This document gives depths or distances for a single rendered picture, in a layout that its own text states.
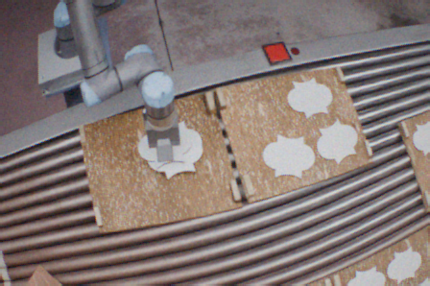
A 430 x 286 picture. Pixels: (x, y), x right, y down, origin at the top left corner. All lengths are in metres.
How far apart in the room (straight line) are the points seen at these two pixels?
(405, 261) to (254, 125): 0.70
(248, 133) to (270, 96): 0.14
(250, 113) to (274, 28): 1.38
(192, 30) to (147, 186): 1.51
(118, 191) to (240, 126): 0.39
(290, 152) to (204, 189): 0.25
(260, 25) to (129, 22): 0.66
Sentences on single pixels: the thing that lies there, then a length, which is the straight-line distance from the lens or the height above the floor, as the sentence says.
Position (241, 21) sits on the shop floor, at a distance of 3.40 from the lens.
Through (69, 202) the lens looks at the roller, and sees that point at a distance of 2.01.
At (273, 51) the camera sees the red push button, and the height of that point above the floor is 0.93.
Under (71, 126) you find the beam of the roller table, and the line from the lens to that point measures 2.12.
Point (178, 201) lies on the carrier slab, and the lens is 1.96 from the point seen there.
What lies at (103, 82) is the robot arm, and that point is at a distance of 1.75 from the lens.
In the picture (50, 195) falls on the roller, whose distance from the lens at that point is 2.04.
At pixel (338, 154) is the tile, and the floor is 0.94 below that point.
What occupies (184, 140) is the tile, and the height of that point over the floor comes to 0.97.
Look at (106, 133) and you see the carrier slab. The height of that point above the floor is 0.94.
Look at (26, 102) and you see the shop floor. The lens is 3.33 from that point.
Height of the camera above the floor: 2.75
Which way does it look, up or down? 64 degrees down
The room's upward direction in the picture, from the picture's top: 1 degrees counter-clockwise
